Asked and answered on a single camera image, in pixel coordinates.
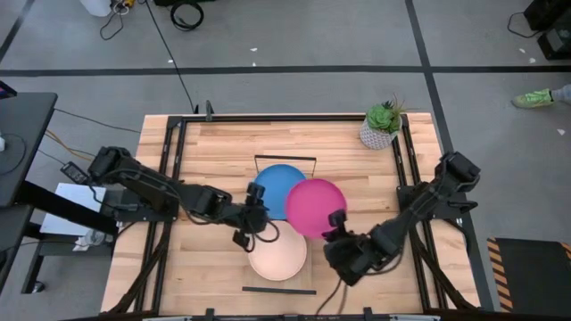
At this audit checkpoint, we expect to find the white bin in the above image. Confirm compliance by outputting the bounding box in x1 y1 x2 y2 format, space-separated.
79 0 112 18

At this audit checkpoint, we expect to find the black left wrist camera cable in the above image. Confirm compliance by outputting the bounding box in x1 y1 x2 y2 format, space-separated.
245 219 282 254

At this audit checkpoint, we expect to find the crumpled clear plastic bag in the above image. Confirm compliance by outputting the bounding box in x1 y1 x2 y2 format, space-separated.
72 227 115 253

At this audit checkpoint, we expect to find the black metal stand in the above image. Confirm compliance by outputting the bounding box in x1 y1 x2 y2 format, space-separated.
0 177 120 295

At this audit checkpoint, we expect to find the black aluminium frame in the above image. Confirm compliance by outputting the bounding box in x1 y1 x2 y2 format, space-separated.
100 101 483 321

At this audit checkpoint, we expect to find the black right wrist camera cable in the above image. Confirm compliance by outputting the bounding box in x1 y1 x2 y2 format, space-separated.
315 278 352 316

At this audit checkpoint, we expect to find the person's leg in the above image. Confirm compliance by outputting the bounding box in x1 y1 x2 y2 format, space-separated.
550 83 571 104

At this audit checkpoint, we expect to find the coiled black cable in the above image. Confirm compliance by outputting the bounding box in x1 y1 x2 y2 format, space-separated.
169 0 205 32

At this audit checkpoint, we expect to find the white paper sheet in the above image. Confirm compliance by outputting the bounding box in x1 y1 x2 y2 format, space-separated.
38 181 108 237

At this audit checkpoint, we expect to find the succulent in white patterned pot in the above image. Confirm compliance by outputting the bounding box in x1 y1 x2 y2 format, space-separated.
359 94 406 152

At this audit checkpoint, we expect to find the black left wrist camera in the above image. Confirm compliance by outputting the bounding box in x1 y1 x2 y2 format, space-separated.
231 228 252 252

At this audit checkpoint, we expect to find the pale peach plate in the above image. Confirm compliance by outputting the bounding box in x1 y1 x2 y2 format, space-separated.
247 218 309 283

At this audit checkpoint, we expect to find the black equipment box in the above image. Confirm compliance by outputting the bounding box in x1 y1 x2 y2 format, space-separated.
522 0 571 62

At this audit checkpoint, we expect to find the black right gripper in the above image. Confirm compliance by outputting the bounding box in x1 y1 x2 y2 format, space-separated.
323 208 375 287

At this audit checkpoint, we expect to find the long black floor cable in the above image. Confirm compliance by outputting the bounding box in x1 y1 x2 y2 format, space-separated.
144 0 198 113

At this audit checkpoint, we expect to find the person's foot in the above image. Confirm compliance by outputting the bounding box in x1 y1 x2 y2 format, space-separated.
511 87 556 110

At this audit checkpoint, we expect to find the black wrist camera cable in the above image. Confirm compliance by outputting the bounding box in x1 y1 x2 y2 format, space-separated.
245 219 282 254
315 278 352 316

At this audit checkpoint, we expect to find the black power adapter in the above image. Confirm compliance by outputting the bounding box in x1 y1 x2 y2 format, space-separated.
60 160 89 185

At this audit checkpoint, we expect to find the black mat with hazard stripes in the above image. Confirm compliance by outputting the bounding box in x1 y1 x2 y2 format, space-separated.
485 236 571 318

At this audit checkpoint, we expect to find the blue plate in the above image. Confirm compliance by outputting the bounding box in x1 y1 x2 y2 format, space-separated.
252 163 310 221

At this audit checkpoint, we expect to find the magenta plate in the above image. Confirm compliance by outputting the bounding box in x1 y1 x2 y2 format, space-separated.
285 177 349 240

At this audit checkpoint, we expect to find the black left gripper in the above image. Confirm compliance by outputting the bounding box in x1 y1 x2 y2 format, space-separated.
238 181 272 235

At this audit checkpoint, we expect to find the black desk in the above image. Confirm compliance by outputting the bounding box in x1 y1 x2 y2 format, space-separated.
0 91 59 209

